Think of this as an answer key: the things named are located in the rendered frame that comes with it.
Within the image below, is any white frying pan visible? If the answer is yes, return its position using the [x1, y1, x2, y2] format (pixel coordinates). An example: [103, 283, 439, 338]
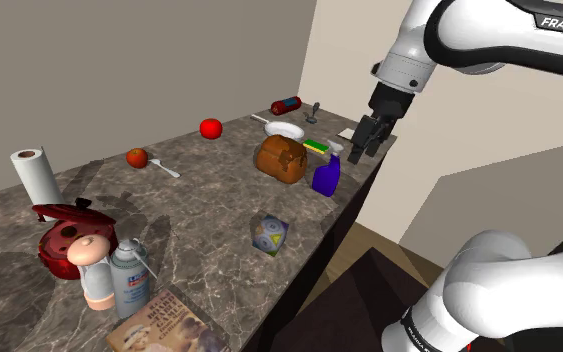
[250, 113, 307, 143]

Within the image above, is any book with photo cover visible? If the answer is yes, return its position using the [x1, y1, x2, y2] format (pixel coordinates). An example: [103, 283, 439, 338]
[104, 288, 232, 352]

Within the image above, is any white paper towel roll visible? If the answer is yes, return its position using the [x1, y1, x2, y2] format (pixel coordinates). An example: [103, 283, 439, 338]
[9, 147, 66, 223]

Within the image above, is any red pot with lid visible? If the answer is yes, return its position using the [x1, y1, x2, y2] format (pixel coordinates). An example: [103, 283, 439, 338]
[31, 197, 120, 282]

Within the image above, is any grey spray can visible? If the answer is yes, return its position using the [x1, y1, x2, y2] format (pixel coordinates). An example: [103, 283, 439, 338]
[109, 237, 158, 320]

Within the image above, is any white spoon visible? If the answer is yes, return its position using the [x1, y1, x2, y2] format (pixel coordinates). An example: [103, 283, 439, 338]
[148, 158, 182, 179]

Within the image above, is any blue spray bottle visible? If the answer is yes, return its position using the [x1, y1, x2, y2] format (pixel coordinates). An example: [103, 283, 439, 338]
[311, 140, 346, 198]

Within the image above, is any brown bread loaf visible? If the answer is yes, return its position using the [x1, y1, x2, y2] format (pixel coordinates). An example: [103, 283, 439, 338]
[254, 134, 309, 185]

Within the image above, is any grey ladle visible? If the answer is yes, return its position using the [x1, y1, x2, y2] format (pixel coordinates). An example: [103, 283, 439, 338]
[303, 101, 322, 125]

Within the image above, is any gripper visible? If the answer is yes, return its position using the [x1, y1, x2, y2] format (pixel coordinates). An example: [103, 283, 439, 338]
[347, 81, 417, 166]

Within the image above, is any patterned polyhedron toy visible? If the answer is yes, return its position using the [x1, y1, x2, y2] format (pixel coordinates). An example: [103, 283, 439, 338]
[252, 214, 290, 258]

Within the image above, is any red apple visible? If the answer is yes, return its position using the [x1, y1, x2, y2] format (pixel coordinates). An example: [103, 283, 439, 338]
[125, 147, 150, 170]

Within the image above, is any red tomato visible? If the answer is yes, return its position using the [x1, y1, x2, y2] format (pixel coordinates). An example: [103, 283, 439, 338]
[199, 117, 224, 141]

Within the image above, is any yellow green sponge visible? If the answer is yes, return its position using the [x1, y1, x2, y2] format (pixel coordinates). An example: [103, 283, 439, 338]
[302, 138, 330, 155]

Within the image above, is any pale pink pepper mill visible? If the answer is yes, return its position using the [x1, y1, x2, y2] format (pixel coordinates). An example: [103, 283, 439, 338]
[66, 233, 117, 312]

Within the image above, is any red blue cylinder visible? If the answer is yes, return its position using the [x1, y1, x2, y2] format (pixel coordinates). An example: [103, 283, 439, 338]
[270, 95, 304, 117]

